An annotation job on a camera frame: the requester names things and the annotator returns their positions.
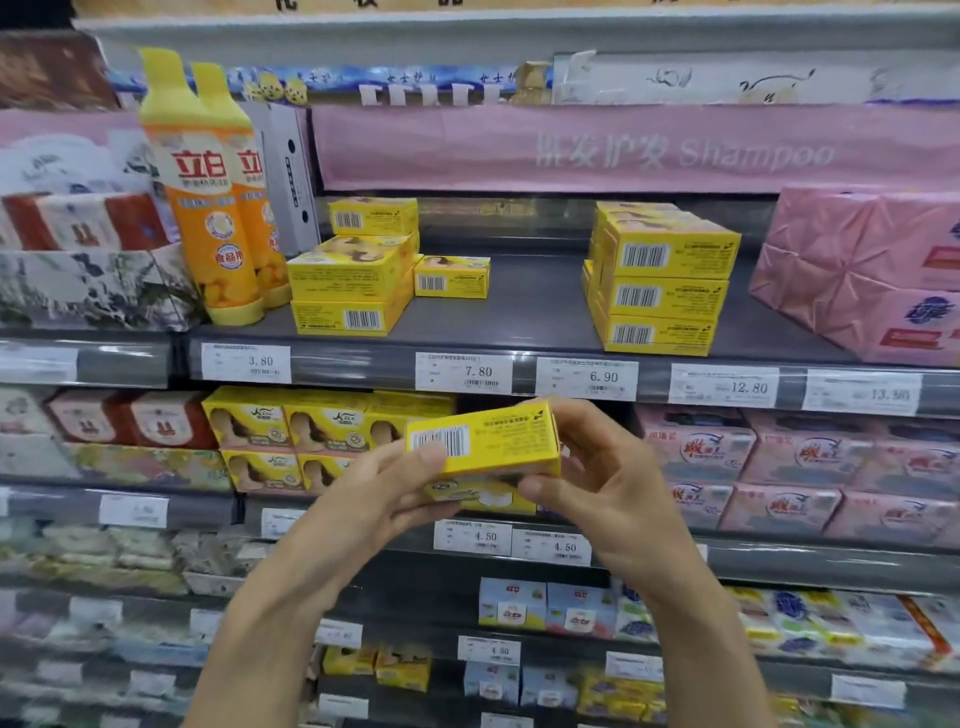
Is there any person's left hand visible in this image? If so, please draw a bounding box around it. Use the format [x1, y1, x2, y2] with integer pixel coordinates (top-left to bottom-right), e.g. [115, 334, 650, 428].
[296, 442, 464, 601]

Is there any person's right hand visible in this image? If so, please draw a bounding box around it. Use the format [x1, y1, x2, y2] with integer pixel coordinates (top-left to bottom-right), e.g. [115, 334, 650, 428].
[516, 397, 708, 601]

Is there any yellow soap carton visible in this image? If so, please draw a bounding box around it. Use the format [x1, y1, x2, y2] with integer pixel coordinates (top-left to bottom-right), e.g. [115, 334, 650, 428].
[290, 281, 416, 338]
[405, 401, 563, 481]
[286, 237, 421, 303]
[328, 196, 420, 238]
[413, 255, 492, 300]

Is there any person's left forearm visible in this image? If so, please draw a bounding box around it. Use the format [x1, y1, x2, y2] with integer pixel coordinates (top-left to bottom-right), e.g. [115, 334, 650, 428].
[182, 525, 355, 728]

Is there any person's right forearm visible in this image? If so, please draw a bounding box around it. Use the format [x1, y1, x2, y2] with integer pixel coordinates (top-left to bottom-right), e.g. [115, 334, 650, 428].
[637, 553, 779, 728]

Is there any white price tag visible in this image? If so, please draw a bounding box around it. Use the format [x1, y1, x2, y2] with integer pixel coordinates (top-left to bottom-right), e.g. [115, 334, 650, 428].
[510, 528, 594, 568]
[200, 342, 293, 386]
[604, 651, 666, 684]
[667, 363, 781, 409]
[314, 618, 364, 651]
[534, 356, 640, 402]
[98, 492, 170, 530]
[432, 519, 514, 557]
[259, 507, 306, 540]
[801, 368, 924, 417]
[830, 673, 908, 711]
[456, 635, 522, 668]
[414, 351, 515, 396]

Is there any yellow white soap box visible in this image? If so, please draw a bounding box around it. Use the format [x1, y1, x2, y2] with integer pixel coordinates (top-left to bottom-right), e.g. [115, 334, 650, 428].
[423, 478, 538, 516]

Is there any blue white soap box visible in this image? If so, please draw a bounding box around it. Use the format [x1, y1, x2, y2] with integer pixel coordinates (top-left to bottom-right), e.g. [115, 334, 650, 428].
[462, 659, 522, 707]
[545, 582, 618, 639]
[477, 576, 548, 632]
[519, 666, 579, 711]
[614, 580, 660, 645]

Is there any row of yellow printed boxes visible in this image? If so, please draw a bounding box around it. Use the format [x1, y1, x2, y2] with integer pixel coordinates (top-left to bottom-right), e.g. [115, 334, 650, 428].
[201, 385, 459, 497]

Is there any grey metal shelf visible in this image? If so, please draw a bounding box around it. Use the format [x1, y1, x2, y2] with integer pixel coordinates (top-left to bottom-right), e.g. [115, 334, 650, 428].
[186, 249, 960, 420]

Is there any small yellow box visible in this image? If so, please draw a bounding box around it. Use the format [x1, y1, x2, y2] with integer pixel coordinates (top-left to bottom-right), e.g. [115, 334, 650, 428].
[374, 644, 434, 693]
[321, 644, 377, 677]

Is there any pile of yellow packets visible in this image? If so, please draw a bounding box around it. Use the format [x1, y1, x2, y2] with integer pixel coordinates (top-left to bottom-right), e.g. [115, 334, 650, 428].
[576, 670, 669, 726]

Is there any stack of yellow boxes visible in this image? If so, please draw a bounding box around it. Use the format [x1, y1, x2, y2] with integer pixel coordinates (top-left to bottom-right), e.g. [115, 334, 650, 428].
[582, 200, 743, 358]

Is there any stack of pink pad packets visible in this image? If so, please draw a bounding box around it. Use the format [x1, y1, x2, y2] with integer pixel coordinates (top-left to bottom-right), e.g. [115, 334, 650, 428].
[636, 403, 960, 550]

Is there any row of green floral packs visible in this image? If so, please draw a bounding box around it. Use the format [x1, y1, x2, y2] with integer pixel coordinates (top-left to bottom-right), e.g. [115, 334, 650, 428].
[63, 441, 234, 494]

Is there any row of red white packs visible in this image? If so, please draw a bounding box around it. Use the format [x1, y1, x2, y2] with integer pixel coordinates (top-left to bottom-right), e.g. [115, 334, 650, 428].
[0, 190, 171, 253]
[45, 388, 219, 452]

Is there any yellow detergent bottle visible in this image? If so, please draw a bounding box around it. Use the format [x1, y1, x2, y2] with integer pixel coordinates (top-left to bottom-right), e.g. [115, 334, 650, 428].
[138, 48, 266, 328]
[190, 61, 293, 309]

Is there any white cardboard carton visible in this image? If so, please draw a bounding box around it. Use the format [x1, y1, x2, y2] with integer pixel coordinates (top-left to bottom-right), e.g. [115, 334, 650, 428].
[240, 100, 323, 258]

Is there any row of pale green packs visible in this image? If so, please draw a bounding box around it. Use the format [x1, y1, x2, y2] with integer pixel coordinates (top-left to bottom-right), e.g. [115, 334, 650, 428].
[0, 516, 273, 597]

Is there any row of colourful soap packets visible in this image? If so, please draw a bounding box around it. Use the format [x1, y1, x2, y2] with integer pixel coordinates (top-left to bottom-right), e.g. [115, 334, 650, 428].
[726, 584, 960, 674]

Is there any pink wrapped pack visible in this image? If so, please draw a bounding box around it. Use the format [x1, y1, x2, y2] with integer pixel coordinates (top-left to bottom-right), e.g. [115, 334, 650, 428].
[749, 243, 960, 369]
[763, 186, 960, 295]

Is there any pink banner sign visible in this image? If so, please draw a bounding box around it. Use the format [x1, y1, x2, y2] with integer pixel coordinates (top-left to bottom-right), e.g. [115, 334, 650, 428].
[310, 102, 960, 195]

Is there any row of floral tissue packs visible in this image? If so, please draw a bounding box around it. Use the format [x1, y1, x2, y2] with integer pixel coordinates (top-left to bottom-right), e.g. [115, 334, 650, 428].
[0, 243, 202, 333]

